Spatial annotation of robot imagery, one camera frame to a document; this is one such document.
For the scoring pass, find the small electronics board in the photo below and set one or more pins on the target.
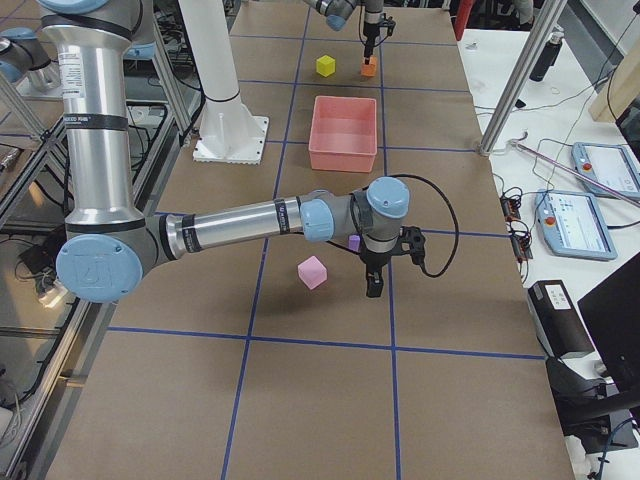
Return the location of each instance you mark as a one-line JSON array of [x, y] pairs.
[[519, 232]]

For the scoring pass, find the purple foam block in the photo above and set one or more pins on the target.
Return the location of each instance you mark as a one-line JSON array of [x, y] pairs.
[[354, 243]]

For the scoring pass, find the yellow foam block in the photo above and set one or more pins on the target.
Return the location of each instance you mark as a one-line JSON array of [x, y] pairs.
[[325, 66]]

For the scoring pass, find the black water bottle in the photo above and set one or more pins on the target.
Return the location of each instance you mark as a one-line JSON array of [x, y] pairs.
[[547, 57]]

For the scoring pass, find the pink metal rod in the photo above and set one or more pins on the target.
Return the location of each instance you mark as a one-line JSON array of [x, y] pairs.
[[517, 143]]

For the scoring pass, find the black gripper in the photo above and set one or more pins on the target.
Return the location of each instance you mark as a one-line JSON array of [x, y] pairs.
[[370, 23], [374, 259]]

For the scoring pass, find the near teach pendant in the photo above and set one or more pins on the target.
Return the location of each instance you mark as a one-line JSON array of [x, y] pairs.
[[572, 225]]

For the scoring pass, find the pink foam block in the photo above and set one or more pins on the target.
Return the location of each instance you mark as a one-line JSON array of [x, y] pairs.
[[312, 272]]

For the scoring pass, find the black monitor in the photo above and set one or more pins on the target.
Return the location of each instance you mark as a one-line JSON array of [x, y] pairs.
[[610, 312]]

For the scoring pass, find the orange foam block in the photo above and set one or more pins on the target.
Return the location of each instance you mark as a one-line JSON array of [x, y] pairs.
[[369, 67]]

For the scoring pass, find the aluminium frame post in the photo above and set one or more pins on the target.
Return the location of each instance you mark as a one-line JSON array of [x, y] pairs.
[[530, 53]]

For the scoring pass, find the black white box device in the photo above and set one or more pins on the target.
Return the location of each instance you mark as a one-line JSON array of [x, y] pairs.
[[558, 325]]

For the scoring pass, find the far teach pendant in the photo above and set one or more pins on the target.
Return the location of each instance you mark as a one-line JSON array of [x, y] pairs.
[[613, 166]]

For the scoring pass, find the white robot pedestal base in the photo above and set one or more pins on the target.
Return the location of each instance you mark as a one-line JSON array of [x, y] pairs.
[[228, 132]]

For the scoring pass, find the pink plastic bin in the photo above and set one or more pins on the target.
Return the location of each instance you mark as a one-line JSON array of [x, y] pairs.
[[343, 135]]

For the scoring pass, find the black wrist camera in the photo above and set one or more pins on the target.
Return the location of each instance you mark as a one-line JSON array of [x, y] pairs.
[[412, 243]]

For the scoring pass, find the teach pendant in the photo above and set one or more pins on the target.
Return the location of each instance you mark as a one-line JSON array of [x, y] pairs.
[[572, 225], [613, 166]]

